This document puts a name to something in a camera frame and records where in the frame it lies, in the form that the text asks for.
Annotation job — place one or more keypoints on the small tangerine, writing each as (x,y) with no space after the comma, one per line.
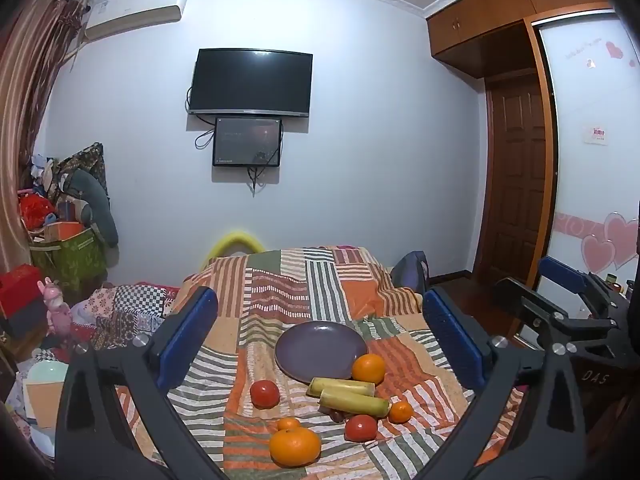
(401,412)
(288,424)

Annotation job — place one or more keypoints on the checkered patchwork quilt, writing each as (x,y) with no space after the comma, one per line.
(130,305)

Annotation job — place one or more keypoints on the wall-mounted black television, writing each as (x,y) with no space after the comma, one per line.
(250,82)

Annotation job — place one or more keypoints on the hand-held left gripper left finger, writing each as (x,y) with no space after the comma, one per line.
(187,332)

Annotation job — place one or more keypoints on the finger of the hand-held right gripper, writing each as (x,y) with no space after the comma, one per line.
(565,271)
(520,296)

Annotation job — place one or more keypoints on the red tomato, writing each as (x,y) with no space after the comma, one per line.
(264,393)
(360,428)

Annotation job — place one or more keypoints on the white heart-print sliding door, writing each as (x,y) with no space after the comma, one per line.
(590,190)

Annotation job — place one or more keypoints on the white paper notice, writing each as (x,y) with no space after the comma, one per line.
(595,134)

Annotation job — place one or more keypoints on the striped brown curtain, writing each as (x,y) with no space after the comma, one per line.
(25,110)

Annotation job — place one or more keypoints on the mint green plate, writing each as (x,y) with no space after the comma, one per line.
(47,375)

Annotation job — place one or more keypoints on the white air conditioner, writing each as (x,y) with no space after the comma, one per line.
(135,12)

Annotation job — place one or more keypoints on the dark patterned cushion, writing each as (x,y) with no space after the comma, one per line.
(90,160)

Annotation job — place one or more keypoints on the purple plate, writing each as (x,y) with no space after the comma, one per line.
(320,350)

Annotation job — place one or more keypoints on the medium orange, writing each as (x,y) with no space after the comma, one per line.
(368,368)

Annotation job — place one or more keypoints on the red gift box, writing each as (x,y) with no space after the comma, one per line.
(20,290)

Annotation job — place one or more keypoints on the orange cardboard sheet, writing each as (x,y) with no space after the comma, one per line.
(42,405)

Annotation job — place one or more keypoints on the brown wooden door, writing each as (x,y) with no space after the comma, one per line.
(517,180)

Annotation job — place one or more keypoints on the dark red jujube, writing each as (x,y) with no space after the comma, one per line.
(336,414)

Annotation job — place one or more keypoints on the wooden overhead cabinet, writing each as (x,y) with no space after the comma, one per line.
(480,20)

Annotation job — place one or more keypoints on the large orange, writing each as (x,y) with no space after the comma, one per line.
(295,447)

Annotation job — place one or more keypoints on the green storage box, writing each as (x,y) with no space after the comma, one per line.
(75,260)

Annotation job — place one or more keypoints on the striped patchwork blanket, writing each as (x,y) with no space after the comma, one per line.
(300,285)

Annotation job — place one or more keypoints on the grey plush pillow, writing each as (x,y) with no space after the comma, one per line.
(92,200)

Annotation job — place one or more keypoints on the pink plush rabbit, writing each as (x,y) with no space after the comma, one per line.
(56,310)

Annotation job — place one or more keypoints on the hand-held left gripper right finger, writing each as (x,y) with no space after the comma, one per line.
(452,335)

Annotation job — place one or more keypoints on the red bag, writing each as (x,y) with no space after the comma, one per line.
(35,210)

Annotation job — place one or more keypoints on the small black monitor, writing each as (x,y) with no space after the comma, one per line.
(247,141)

